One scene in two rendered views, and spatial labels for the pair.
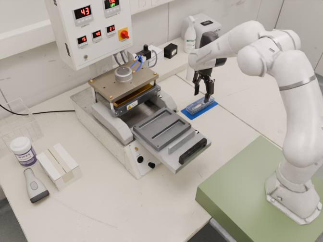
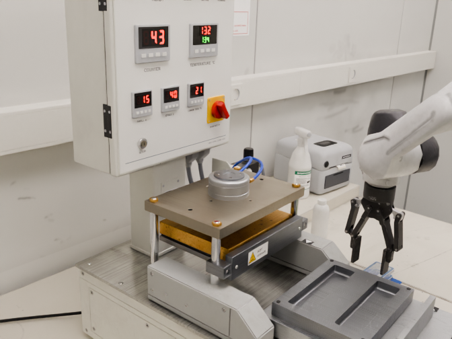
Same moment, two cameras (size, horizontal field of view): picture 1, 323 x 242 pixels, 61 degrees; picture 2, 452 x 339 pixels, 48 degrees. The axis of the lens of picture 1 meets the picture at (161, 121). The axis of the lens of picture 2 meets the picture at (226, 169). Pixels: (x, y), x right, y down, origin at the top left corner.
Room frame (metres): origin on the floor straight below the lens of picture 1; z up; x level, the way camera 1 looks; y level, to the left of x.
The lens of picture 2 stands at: (0.11, 0.31, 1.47)
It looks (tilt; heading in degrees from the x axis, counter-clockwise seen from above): 19 degrees down; 352
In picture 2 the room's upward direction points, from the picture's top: 2 degrees clockwise
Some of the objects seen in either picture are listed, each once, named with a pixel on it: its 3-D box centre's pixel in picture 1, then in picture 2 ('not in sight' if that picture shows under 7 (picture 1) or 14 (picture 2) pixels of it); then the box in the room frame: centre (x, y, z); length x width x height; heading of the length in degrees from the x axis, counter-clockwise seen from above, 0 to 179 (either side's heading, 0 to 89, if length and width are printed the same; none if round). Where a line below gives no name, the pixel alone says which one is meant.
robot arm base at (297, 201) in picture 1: (297, 188); not in sight; (0.56, -0.53, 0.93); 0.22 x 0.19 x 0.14; 36
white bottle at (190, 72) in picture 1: (190, 69); (319, 220); (1.49, -0.19, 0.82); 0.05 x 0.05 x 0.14
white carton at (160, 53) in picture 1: (146, 58); not in sight; (1.60, 0.11, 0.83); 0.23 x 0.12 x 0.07; 142
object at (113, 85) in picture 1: (123, 77); (222, 198); (1.05, 0.18, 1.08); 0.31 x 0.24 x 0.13; 133
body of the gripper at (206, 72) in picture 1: (204, 72); (378, 200); (1.21, -0.23, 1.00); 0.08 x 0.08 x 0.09
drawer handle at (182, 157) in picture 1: (193, 150); not in sight; (0.69, -0.13, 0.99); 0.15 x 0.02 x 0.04; 133
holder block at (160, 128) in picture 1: (162, 127); (344, 301); (0.83, 0.00, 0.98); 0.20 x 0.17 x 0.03; 133
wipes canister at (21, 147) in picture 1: (24, 151); not in sight; (0.80, 0.65, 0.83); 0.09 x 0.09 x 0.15
